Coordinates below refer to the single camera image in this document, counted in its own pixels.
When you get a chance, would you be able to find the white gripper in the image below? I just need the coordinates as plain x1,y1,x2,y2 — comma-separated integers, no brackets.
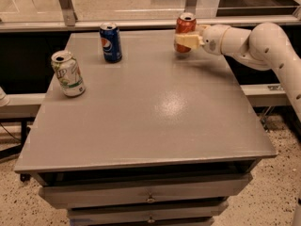
174,24,230,56

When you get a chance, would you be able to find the grey drawer cabinet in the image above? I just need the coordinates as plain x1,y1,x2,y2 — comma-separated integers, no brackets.
15,30,276,226

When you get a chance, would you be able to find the white green 7UP can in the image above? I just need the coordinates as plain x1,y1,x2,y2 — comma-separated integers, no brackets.
51,50,86,97

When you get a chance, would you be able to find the black cable on floor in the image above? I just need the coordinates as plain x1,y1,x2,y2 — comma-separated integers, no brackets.
0,122,23,143

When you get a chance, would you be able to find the grey drawer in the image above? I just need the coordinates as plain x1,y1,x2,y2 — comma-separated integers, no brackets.
68,201,228,226
39,173,252,209

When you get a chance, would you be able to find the blue Pepsi can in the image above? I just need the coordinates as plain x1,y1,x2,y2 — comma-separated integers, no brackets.
100,23,122,63

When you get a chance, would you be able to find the horizontal metal rail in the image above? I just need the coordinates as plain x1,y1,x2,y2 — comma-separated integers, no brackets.
0,15,301,33

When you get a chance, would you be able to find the left metal rail bracket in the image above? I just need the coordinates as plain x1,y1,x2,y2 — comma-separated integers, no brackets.
58,0,77,26

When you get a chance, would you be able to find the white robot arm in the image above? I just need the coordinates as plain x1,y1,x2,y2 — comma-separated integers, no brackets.
175,23,301,120

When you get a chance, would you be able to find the red Coca-Cola can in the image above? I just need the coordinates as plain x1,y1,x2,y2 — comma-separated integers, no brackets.
174,12,197,53

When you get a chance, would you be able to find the upper grey drawer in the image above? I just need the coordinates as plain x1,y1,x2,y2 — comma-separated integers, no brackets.
39,173,252,209

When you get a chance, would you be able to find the lower grey drawer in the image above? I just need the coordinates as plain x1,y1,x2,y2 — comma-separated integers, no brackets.
68,201,228,226

